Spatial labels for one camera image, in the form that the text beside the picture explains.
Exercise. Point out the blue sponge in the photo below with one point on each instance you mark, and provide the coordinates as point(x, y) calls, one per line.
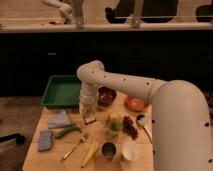
point(45, 140)

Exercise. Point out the dark red grapes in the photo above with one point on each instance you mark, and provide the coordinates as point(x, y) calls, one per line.
point(129, 128)

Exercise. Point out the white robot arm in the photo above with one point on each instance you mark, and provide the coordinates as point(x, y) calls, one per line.
point(181, 129)

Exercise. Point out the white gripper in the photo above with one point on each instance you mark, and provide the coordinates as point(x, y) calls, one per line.
point(88, 101)

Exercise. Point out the metal cup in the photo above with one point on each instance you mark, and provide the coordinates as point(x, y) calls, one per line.
point(108, 150)

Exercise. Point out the white cup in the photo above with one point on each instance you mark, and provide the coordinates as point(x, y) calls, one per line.
point(130, 151)

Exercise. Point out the green cucumber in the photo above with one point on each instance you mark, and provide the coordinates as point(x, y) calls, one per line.
point(67, 130)

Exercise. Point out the green plastic tray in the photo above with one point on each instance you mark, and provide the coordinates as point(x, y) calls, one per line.
point(62, 92)

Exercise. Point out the orange plate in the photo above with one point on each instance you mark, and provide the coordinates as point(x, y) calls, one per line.
point(135, 104)

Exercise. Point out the eraser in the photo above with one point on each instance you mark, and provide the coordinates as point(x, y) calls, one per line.
point(89, 119)

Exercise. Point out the silver spoon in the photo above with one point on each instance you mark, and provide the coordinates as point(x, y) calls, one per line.
point(142, 121)

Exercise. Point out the yellow banana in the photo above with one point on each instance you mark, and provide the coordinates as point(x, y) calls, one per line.
point(90, 153)

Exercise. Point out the dark red bowl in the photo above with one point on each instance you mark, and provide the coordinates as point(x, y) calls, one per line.
point(106, 96)

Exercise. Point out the grey folded cloth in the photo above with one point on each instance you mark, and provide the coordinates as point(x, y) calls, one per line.
point(60, 119)

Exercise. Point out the metal fork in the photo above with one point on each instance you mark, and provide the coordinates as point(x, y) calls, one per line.
point(82, 140)

